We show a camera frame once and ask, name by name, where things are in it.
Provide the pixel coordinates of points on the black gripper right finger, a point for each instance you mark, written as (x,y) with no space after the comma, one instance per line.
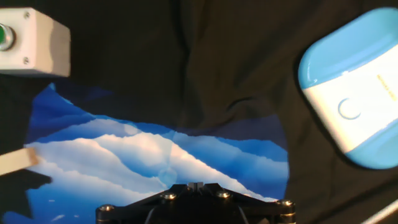
(264,213)

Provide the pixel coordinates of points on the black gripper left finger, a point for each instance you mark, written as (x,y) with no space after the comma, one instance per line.
(130,213)

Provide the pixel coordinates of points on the blue and white desk lamp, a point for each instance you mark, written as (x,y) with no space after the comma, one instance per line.
(351,93)

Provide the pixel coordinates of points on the white box with green button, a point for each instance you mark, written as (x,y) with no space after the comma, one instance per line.
(34,43)

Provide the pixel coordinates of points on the flat wooden block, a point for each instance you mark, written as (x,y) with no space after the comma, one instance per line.
(15,161)

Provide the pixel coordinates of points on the black cloth with blue print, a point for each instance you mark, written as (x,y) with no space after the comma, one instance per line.
(186,62)

